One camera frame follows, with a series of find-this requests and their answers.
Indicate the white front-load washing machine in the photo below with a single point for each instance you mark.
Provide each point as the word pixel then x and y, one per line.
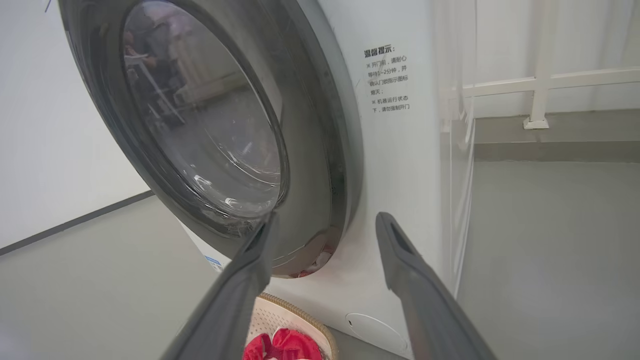
pixel 400 175

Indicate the round black glass washer door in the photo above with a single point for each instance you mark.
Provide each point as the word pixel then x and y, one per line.
pixel 310 125

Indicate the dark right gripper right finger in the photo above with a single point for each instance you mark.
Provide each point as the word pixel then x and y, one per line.
pixel 425 305

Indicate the round white drain filter cover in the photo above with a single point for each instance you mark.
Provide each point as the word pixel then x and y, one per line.
pixel 375 332

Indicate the white metal railing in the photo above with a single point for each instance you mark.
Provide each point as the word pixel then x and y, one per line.
pixel 540 85

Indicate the blue energy label sticker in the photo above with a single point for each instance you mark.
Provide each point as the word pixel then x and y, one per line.
pixel 214 263

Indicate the red and white garment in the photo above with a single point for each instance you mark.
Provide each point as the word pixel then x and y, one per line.
pixel 290 346

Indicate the cream perforated basket brown rim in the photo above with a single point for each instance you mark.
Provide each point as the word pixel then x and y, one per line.
pixel 295 312

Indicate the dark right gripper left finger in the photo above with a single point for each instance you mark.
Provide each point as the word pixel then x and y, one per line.
pixel 235 300

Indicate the black text notice sticker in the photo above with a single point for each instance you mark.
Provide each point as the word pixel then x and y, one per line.
pixel 389 80

